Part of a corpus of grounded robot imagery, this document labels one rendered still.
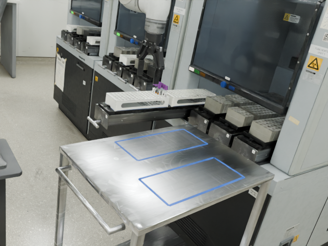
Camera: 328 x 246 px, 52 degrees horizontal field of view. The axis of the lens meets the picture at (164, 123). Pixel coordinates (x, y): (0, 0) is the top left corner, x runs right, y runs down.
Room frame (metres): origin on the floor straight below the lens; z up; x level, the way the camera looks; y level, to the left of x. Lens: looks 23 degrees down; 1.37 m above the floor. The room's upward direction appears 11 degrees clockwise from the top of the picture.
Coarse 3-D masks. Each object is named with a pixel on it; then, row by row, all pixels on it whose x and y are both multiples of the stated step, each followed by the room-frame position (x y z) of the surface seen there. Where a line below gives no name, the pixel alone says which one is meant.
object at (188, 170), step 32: (160, 128) 1.25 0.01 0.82; (192, 128) 1.32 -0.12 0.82; (64, 160) 0.94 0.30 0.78; (96, 160) 0.91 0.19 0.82; (128, 160) 0.95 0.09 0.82; (160, 160) 0.99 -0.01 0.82; (192, 160) 1.04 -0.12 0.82; (224, 160) 1.08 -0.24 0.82; (64, 192) 0.95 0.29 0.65; (128, 192) 0.78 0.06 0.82; (160, 192) 0.81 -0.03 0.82; (192, 192) 0.84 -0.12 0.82; (224, 192) 0.87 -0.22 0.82; (128, 224) 0.66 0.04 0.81; (160, 224) 0.68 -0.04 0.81
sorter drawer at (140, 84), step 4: (136, 76) 2.01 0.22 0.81; (140, 76) 1.99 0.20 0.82; (144, 76) 1.99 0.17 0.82; (136, 80) 2.00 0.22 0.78; (140, 80) 1.97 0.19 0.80; (144, 80) 1.94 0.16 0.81; (148, 80) 1.94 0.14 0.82; (160, 80) 1.99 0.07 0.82; (136, 84) 2.00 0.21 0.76; (140, 84) 1.96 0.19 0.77; (144, 84) 1.93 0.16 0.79; (148, 84) 1.92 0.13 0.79; (152, 84) 1.94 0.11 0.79; (132, 88) 1.95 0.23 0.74; (136, 88) 1.93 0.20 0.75; (140, 88) 1.96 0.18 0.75; (144, 88) 1.92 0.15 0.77; (148, 88) 1.93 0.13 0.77; (152, 88) 1.95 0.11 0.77
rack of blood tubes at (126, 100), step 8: (112, 96) 1.40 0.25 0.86; (120, 96) 1.42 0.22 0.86; (128, 96) 1.44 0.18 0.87; (136, 96) 1.46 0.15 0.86; (144, 96) 1.49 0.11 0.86; (152, 96) 1.51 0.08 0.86; (160, 96) 1.53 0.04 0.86; (112, 104) 1.37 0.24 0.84; (120, 104) 1.37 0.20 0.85; (128, 104) 1.49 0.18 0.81; (136, 104) 1.51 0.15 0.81; (144, 104) 1.52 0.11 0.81; (152, 104) 1.50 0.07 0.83; (160, 104) 1.52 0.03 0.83
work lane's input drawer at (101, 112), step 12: (96, 108) 1.41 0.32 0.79; (108, 108) 1.37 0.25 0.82; (156, 108) 1.49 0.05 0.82; (168, 108) 1.53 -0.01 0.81; (180, 108) 1.58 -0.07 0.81; (192, 108) 1.62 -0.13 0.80; (108, 120) 1.32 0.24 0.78; (120, 120) 1.35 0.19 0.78; (132, 120) 1.40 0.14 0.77; (144, 120) 1.44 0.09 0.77; (156, 120) 1.48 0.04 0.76
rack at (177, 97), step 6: (168, 90) 1.65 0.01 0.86; (174, 90) 1.68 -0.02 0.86; (180, 90) 1.70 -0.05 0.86; (186, 90) 1.72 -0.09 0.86; (192, 90) 1.74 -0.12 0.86; (198, 90) 1.76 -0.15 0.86; (204, 90) 1.78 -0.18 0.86; (168, 96) 1.58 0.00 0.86; (174, 96) 1.58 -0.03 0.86; (180, 96) 1.59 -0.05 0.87; (186, 96) 1.61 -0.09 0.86; (192, 96) 1.63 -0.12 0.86; (198, 96) 1.66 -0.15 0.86; (204, 96) 1.69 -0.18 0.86; (174, 102) 1.56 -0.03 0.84; (180, 102) 1.66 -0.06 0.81; (186, 102) 1.68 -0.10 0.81; (192, 102) 1.64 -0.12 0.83; (198, 102) 1.67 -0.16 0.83; (204, 102) 1.69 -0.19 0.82
